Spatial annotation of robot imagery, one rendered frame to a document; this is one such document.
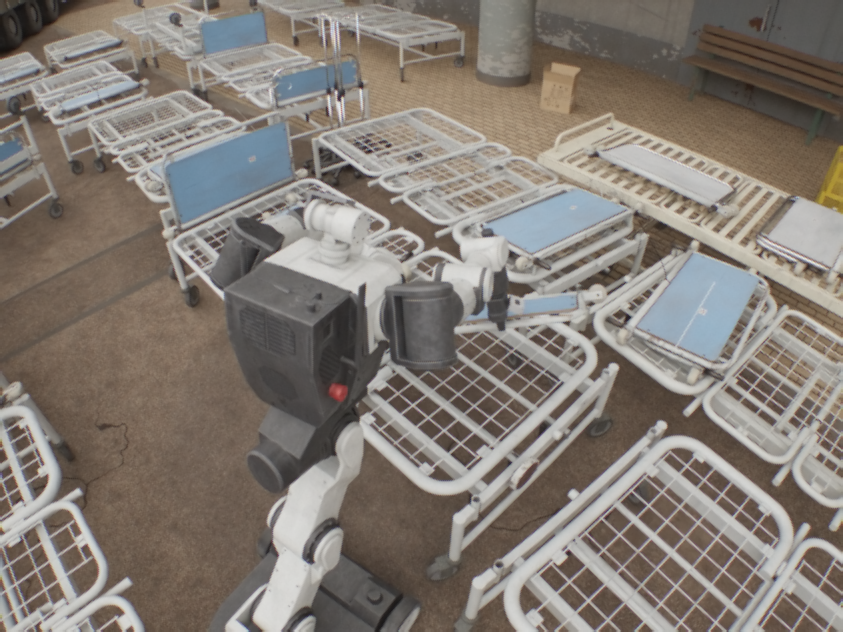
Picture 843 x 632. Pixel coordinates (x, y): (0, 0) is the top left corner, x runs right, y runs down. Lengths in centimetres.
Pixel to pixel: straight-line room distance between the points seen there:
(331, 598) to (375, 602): 16
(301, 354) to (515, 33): 539
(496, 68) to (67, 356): 491
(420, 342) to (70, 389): 237
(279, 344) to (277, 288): 10
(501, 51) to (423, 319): 530
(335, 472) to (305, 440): 22
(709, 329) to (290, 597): 177
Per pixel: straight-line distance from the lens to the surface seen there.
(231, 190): 296
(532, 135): 500
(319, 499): 139
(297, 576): 160
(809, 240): 301
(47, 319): 363
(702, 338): 222
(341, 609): 186
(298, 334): 91
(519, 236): 248
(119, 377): 298
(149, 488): 248
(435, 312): 94
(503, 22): 604
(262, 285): 99
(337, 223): 100
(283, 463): 118
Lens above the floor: 193
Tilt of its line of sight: 42 degrees down
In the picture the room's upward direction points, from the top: straight up
